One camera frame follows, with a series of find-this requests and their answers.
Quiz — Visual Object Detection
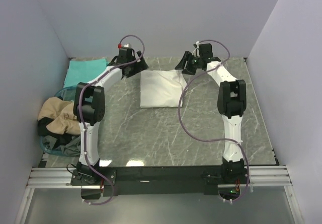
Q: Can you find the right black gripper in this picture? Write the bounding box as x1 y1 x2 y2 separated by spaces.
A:
174 51 202 76

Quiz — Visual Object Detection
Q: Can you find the white printed t shirt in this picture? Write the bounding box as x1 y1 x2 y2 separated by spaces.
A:
140 70 187 108

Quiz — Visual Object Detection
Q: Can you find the beige t shirt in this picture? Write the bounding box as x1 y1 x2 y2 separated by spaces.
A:
37 97 81 135

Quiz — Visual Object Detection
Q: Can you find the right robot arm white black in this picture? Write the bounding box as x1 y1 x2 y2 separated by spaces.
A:
175 40 247 183

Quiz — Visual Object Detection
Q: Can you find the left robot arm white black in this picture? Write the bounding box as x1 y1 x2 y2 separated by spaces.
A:
73 45 148 185

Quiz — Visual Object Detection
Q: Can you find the folded teal t shirt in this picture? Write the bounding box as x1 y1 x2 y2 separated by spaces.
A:
63 58 109 88

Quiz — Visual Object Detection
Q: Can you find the clear blue plastic bin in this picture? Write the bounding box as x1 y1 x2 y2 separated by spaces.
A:
39 85 83 157

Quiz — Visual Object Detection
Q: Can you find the grey t shirt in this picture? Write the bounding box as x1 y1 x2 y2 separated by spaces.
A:
40 135 81 157

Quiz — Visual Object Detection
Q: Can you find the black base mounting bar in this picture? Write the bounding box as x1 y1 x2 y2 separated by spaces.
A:
70 166 251 199

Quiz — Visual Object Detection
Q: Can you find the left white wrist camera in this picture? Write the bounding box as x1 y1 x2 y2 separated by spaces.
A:
118 43 132 49

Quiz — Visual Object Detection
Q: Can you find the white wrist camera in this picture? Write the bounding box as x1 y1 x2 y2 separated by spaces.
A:
192 41 200 57
118 43 132 49

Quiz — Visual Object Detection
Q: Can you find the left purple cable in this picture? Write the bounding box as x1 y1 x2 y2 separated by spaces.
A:
77 34 146 206

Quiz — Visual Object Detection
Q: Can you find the purple cable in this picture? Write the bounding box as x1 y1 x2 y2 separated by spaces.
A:
77 34 146 206
178 39 252 202

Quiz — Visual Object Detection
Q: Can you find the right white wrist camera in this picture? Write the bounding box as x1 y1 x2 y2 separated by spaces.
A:
192 41 200 57

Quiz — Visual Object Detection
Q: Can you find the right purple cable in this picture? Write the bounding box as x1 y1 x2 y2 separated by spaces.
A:
178 39 252 202

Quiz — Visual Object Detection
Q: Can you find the aluminium rail frame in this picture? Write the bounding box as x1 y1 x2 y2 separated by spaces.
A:
16 165 304 223

